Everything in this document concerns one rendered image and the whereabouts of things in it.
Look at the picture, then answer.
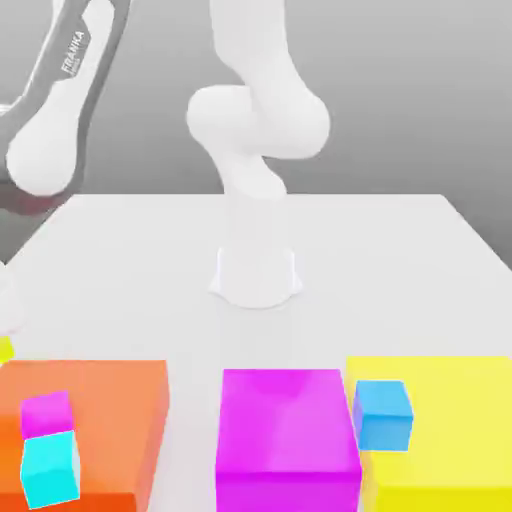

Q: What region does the small blue cube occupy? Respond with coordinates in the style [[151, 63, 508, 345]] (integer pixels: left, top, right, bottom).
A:
[[352, 379, 415, 453]]

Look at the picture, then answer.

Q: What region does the large magenta box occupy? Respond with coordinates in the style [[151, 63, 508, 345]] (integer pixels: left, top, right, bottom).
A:
[[214, 368, 364, 512]]

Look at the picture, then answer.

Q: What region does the large orange box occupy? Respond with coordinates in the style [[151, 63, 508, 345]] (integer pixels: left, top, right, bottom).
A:
[[0, 359, 170, 512]]

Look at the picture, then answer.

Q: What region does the small cyan cube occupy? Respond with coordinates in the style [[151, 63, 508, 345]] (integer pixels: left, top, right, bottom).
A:
[[19, 430, 82, 510]]

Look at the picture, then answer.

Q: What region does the small magenta cube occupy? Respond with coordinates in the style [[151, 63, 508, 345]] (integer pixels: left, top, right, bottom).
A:
[[19, 390, 76, 440]]

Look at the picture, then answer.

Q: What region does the large yellow box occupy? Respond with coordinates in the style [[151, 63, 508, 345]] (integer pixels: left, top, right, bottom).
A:
[[345, 355, 512, 512]]

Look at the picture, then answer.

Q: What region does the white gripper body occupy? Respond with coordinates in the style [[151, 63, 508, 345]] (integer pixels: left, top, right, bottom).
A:
[[0, 261, 24, 336]]

